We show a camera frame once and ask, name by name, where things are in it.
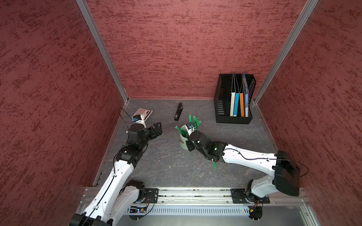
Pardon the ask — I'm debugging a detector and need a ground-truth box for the black mesh file organizer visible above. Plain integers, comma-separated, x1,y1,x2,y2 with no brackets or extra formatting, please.
214,73,256,124

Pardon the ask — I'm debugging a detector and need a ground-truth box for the right aluminium corner post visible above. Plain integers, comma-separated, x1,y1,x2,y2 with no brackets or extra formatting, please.
254,0,319,105

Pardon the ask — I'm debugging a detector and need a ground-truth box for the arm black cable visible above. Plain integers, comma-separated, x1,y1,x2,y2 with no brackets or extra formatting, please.
118,107,135,128
229,147,309,178

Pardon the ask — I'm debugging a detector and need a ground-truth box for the light blue folder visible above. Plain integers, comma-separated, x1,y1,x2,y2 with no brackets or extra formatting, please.
243,72,249,117

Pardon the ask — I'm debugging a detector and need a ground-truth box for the blue spine folder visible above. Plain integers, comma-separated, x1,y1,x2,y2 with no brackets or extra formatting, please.
233,74,240,117

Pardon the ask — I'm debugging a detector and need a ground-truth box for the aluminium corner post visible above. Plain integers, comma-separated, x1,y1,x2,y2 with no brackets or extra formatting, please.
76,0,129,105
254,0,319,105

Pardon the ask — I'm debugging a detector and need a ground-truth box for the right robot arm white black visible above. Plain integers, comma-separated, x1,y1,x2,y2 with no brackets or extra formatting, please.
186,131,300,204

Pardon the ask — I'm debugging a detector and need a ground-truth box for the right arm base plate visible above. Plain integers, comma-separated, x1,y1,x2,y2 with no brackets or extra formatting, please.
231,188,270,205

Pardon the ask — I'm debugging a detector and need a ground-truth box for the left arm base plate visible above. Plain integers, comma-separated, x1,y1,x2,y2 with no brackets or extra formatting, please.
141,188,159,204

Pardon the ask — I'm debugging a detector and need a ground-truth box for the pale green storage cup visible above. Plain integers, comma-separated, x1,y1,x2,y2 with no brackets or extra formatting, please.
180,125,190,150

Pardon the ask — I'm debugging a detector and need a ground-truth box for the orange spine folder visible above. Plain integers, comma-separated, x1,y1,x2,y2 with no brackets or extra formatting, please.
239,85,245,117

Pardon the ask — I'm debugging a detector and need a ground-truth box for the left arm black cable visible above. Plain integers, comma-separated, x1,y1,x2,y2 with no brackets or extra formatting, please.
118,107,135,128

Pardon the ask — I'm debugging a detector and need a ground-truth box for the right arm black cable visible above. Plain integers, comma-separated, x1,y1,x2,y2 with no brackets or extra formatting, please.
229,147,309,178

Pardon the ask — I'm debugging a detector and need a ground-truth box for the aluminium mounting rail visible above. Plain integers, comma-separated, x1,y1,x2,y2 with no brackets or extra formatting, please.
80,186,309,206

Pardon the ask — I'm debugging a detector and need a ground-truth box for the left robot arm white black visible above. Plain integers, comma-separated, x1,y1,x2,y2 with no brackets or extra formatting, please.
69,122,163,226

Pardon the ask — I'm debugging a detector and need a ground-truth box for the left aluminium corner post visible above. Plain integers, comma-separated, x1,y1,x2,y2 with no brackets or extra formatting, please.
76,0,129,105

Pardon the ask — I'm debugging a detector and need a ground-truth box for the black stapler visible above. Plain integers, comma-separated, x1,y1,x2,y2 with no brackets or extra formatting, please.
174,103,183,121

